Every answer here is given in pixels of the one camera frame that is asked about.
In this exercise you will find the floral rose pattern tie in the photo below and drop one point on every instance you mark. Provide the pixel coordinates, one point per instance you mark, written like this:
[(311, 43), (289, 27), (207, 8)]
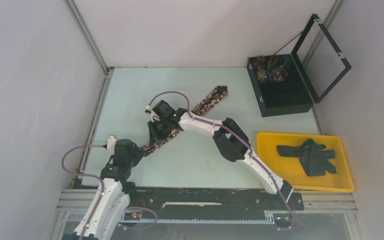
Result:
[(201, 109)]

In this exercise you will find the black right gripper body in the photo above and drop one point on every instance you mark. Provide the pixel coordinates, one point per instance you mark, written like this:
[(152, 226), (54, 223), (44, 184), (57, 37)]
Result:
[(159, 128)]

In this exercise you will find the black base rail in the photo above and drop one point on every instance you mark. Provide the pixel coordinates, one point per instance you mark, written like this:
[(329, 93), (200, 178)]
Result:
[(206, 205)]

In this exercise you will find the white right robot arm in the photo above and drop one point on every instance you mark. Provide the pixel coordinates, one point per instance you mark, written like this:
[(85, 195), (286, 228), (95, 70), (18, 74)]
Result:
[(232, 143)]

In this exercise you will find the rolled patterned tie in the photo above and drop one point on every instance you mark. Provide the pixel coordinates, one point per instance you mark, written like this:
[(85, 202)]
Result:
[(261, 76)]

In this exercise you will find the black storage box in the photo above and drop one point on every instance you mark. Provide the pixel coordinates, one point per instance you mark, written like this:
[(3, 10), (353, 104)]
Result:
[(279, 98)]

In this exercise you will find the rolled dark tie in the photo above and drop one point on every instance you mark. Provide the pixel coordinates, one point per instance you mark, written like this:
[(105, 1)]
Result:
[(272, 62)]

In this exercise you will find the rolled colourful tie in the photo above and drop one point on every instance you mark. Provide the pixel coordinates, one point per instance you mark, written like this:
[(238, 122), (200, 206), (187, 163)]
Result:
[(277, 74)]

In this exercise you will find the dark green tie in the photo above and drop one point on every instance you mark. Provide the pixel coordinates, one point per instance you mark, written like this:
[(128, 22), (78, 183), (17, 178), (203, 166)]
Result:
[(314, 158)]

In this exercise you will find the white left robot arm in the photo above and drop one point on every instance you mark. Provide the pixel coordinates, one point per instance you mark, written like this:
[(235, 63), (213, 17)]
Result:
[(113, 193)]

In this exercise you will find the yellow plastic tray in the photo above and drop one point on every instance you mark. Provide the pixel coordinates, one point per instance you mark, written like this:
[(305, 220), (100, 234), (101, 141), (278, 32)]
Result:
[(290, 168)]

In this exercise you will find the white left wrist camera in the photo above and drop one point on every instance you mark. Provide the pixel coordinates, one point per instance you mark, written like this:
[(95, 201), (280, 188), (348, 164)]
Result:
[(111, 142)]

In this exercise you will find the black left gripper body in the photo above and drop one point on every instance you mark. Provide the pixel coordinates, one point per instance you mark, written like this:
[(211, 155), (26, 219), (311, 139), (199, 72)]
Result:
[(137, 155)]

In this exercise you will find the black framed box lid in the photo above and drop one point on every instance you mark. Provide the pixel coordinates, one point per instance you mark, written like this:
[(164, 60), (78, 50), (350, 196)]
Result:
[(319, 60)]

